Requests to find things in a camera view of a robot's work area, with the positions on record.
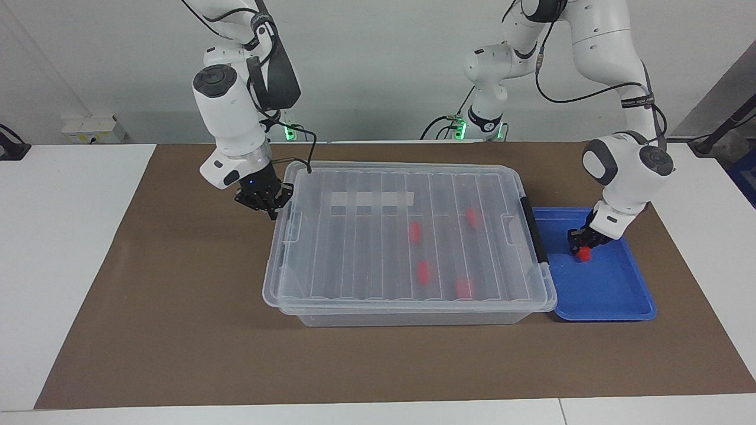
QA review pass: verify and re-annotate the clear ribbed plastic lid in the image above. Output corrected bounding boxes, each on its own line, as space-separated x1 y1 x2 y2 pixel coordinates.
263 161 558 313

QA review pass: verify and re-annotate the blue plastic tray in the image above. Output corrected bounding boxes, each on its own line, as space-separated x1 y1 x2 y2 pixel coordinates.
532 207 658 322

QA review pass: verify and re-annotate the clear plastic storage box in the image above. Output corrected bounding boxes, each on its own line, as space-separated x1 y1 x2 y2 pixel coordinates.
263 162 558 327

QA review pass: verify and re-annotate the white tape strip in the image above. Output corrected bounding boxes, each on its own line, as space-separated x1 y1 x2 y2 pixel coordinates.
329 192 413 208

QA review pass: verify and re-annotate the black stand pole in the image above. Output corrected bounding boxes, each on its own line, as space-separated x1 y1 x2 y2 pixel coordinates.
688 94 756 157

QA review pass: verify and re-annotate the blue crate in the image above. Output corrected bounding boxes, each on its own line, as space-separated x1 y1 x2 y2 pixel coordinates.
726 148 756 207

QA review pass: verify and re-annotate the brown table mat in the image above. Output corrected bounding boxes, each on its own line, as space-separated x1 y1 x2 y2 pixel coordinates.
34 142 756 410

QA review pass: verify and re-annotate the black box latch handle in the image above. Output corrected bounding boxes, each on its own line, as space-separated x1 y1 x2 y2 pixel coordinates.
520 197 550 265

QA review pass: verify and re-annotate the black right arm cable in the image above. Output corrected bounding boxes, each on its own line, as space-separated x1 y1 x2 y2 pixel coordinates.
180 0 318 175

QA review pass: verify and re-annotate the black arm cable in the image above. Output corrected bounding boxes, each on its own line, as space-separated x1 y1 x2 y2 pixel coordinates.
180 0 318 175
502 0 669 145

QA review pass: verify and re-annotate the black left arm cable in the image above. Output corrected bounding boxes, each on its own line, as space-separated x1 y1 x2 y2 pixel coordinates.
502 0 669 145

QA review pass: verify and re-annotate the black base cable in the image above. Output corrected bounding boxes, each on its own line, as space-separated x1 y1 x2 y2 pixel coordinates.
421 89 476 140

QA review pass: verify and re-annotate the white wall socket strip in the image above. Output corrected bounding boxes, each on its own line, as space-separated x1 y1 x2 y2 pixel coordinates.
61 116 128 144

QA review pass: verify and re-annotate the black clamp mount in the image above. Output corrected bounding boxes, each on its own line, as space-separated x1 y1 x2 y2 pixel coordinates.
0 124 31 161

